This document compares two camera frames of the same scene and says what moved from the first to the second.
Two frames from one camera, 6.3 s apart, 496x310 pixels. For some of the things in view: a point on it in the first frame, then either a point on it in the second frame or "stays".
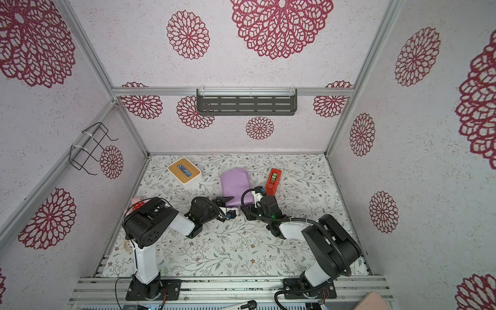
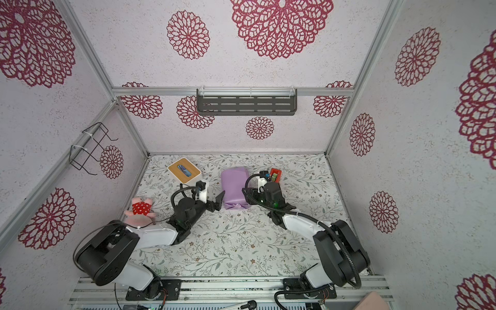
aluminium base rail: (109, 292) stays
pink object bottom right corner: (372, 301) stays
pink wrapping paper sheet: (234, 181) stays
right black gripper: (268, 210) -> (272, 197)
